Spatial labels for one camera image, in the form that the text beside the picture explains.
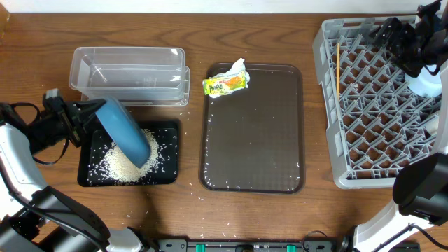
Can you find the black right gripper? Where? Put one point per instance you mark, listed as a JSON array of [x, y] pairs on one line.
[[402, 34]]

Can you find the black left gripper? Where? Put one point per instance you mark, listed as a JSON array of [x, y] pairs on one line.
[[73, 123]]

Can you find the light blue bowl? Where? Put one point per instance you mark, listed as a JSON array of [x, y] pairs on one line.
[[425, 84]]

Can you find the dark blue plate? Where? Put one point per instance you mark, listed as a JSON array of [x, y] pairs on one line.
[[124, 131]]

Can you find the wooden chopstick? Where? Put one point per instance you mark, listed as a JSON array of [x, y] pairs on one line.
[[338, 72]]

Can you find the yellow green snack wrapper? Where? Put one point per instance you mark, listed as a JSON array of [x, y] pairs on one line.
[[225, 83]]

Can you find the white tissue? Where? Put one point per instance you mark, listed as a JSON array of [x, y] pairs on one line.
[[237, 68]]

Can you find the white cup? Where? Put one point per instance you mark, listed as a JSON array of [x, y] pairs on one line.
[[432, 125]]

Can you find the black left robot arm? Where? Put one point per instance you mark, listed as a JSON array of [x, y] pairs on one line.
[[34, 215]]

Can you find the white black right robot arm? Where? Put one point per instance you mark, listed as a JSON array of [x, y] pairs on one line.
[[420, 189]]

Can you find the grey dishwasher rack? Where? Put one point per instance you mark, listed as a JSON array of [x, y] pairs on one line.
[[377, 128]]

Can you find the black plastic bin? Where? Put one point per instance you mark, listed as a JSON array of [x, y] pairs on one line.
[[167, 136]]

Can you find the clear plastic bin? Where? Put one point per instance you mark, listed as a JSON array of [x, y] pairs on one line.
[[87, 59]]

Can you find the pile of white rice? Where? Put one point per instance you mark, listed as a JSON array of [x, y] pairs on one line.
[[119, 168]]

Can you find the dark brown serving tray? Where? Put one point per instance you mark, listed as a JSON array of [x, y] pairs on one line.
[[253, 140]]

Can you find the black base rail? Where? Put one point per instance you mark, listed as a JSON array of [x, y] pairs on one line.
[[181, 245]]

